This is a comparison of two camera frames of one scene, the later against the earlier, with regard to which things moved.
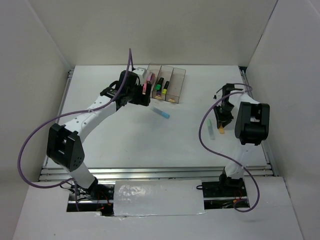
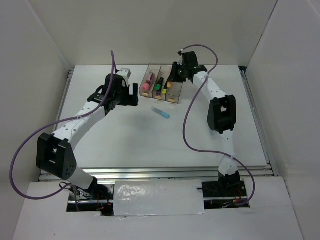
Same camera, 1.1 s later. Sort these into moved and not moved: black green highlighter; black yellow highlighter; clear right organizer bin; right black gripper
Moved: right black gripper
Not moved: black green highlighter; black yellow highlighter; clear right organizer bin
